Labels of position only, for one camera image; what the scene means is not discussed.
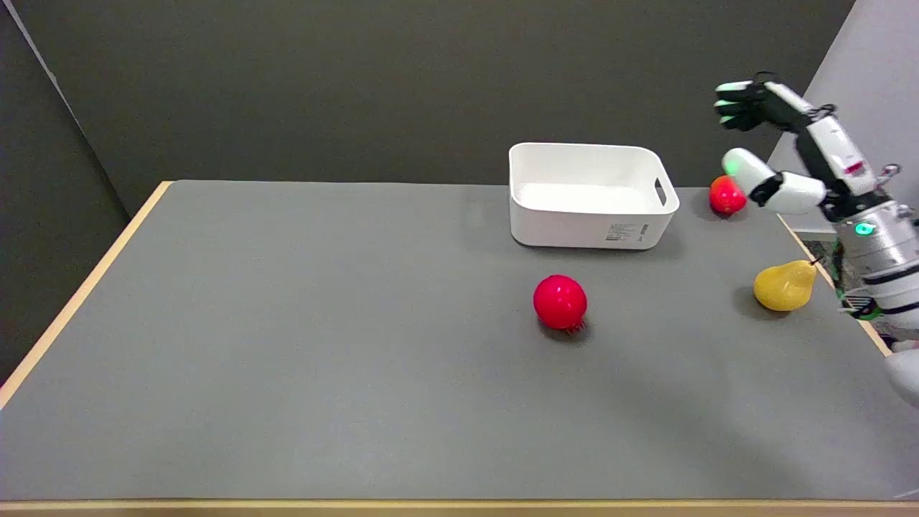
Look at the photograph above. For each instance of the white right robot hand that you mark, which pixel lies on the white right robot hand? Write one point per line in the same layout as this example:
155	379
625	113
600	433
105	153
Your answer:
826	147

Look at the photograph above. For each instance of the red ball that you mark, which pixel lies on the red ball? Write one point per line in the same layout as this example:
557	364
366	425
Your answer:
560	302

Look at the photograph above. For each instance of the red apple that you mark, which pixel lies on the red apple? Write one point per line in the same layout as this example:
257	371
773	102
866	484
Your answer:
725	197

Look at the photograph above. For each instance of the yellow pear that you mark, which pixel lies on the yellow pear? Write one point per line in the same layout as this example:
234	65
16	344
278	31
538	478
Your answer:
784	286

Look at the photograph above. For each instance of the white plastic storage bin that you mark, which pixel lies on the white plastic storage bin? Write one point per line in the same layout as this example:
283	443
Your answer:
590	195

